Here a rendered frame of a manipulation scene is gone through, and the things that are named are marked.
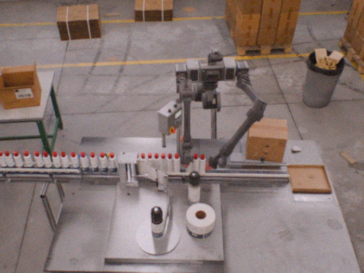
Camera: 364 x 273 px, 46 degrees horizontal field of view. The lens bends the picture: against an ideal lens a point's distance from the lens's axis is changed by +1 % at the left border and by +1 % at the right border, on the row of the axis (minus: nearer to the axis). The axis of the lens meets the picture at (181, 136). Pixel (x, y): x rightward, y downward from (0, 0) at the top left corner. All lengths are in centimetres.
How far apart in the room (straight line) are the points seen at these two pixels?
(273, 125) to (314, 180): 54
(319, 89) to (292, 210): 247
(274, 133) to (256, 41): 318
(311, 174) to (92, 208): 176
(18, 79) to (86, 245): 210
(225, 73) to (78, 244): 172
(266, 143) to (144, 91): 266
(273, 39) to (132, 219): 414
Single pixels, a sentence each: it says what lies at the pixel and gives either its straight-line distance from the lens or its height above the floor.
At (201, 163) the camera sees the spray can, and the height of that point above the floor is 102.
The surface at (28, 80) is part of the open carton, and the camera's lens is 458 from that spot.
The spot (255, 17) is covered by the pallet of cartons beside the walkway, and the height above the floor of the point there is 59.
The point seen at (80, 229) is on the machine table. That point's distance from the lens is 321.
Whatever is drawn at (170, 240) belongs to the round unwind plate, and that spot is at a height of 89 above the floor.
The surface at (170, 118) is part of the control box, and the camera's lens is 303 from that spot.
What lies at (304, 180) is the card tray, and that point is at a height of 83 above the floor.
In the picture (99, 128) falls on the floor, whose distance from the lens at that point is 522.
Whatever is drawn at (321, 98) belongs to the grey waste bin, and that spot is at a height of 17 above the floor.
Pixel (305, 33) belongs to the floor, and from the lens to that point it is 731.
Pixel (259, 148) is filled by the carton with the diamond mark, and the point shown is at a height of 100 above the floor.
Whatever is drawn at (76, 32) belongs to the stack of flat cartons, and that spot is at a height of 12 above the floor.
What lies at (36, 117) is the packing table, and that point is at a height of 78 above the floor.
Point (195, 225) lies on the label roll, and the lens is 291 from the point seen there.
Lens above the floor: 339
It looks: 43 degrees down
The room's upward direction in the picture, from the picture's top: straight up
